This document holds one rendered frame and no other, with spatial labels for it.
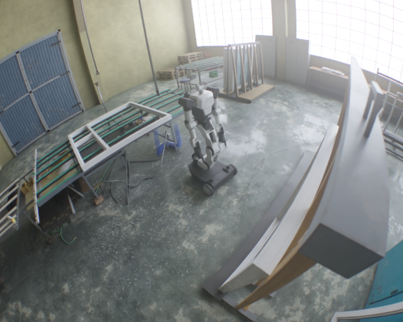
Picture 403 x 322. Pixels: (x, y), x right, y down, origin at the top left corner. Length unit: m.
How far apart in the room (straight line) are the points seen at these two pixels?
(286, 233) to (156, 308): 1.75
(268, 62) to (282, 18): 2.10
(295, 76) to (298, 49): 1.16
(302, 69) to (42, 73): 10.49
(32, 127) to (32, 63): 2.71
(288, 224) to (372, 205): 0.52
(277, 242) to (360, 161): 0.47
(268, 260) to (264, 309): 1.50
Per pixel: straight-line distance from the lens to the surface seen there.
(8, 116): 8.97
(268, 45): 8.25
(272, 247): 0.63
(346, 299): 2.48
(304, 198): 0.78
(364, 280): 2.68
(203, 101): 2.01
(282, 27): 8.08
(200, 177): 2.63
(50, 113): 8.75
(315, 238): 0.17
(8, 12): 9.57
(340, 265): 0.20
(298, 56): 7.82
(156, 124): 2.62
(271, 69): 8.33
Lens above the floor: 2.04
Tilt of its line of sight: 40 degrees down
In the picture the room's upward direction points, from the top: 8 degrees counter-clockwise
